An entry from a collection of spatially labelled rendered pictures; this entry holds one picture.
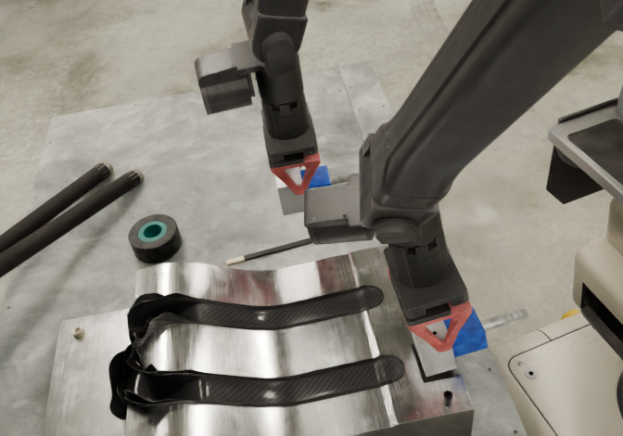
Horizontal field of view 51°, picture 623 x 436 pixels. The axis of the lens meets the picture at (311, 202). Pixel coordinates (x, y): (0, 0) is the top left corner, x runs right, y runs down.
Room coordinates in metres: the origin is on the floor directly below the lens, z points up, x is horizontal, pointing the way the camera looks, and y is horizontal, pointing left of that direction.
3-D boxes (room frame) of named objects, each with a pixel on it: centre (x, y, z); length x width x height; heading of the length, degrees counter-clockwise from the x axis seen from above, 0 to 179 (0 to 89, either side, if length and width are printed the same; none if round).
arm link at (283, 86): (0.70, 0.02, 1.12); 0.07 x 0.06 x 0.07; 97
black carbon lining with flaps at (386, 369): (0.46, 0.10, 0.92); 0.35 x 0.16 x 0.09; 92
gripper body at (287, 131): (0.70, 0.02, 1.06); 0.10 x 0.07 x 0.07; 2
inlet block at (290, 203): (0.70, -0.02, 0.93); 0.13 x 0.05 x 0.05; 92
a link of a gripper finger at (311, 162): (0.69, 0.01, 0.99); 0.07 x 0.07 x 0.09; 2
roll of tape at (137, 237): (0.77, 0.26, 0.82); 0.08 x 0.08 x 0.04
